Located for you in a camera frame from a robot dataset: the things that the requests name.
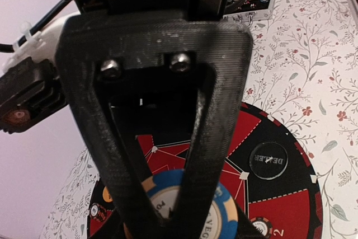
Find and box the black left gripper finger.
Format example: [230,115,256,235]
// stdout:
[232,200,265,239]

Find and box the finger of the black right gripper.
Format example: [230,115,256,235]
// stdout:
[55,12,253,238]

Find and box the orange big blind button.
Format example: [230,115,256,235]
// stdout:
[102,186,113,203]

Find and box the round red black poker mat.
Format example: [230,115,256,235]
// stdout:
[87,102,323,238]

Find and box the floral white table cloth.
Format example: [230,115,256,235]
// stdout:
[39,0,358,239]

